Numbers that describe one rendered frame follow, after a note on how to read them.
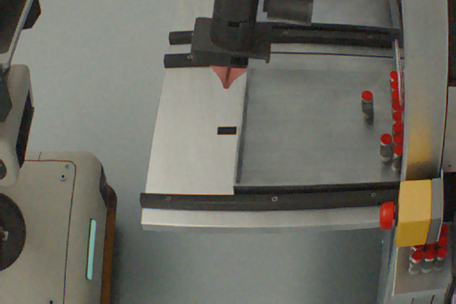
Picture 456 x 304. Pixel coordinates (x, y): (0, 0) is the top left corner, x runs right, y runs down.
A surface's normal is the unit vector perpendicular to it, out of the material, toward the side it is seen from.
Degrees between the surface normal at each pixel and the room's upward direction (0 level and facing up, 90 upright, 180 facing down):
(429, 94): 90
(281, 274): 0
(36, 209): 0
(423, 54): 90
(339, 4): 0
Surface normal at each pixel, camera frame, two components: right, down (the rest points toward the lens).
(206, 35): 0.07, -0.62
